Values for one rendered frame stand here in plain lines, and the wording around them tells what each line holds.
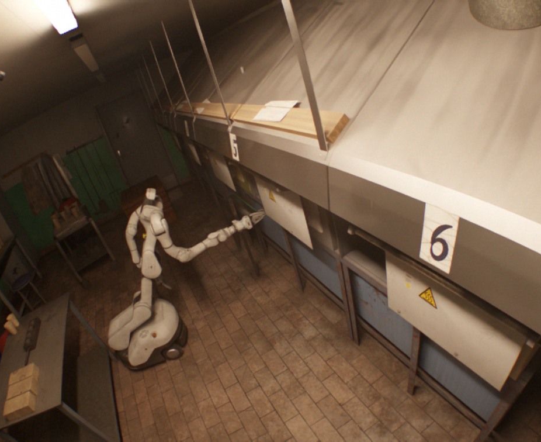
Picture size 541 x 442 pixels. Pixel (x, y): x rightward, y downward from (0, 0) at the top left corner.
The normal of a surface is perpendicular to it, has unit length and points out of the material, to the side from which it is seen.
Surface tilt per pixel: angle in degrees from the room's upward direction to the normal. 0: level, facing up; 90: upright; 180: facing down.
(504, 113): 33
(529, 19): 90
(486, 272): 80
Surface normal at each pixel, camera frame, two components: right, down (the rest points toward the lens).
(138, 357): 0.32, 0.39
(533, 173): -0.69, -0.46
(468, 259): -0.89, 0.28
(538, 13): -0.54, 0.54
